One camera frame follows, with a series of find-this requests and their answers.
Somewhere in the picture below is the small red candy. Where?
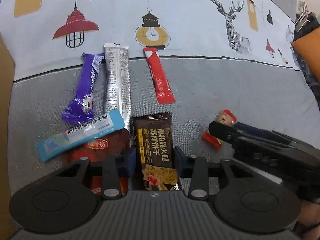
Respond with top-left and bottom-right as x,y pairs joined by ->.
201,109 -> 237,150

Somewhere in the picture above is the dark brown cracker pack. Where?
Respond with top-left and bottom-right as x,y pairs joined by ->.
133,112 -> 179,191

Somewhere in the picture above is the light blue stick sachet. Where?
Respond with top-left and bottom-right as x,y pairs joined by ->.
37,109 -> 125,162

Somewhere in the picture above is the red snack packet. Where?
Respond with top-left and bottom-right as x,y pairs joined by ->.
62,129 -> 131,194

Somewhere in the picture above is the silver stick sachet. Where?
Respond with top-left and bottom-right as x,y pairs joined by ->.
104,43 -> 132,131

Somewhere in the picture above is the purple snack bar wrapper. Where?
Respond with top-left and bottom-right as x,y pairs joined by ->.
61,53 -> 105,126

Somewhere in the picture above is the red stick sachet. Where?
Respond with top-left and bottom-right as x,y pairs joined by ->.
143,48 -> 175,105

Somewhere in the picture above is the grey patterned sofa cover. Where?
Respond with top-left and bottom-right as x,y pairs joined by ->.
1,0 -> 319,193

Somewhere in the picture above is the orange black pillow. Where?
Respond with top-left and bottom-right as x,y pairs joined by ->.
291,11 -> 320,100

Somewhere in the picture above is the brown cardboard box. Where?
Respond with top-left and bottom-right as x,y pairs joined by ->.
0,39 -> 16,239

